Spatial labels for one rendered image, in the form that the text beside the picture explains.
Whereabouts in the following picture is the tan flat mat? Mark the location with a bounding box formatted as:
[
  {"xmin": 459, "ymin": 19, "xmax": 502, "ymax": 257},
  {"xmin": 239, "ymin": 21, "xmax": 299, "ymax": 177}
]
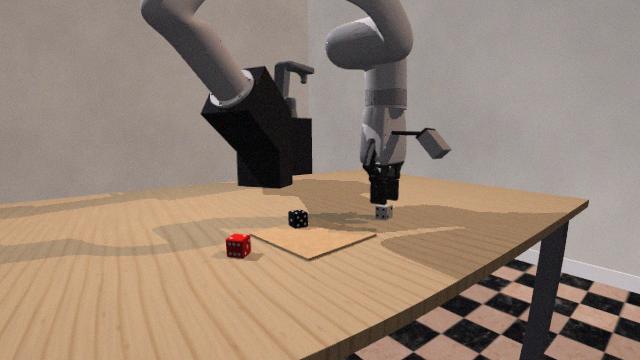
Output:
[{"xmin": 250, "ymin": 217, "xmax": 377, "ymax": 261}]

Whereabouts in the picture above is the red die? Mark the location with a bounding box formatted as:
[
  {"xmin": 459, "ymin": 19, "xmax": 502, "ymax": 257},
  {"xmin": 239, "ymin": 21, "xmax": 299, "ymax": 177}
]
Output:
[{"xmin": 226, "ymin": 234, "xmax": 251, "ymax": 259}]

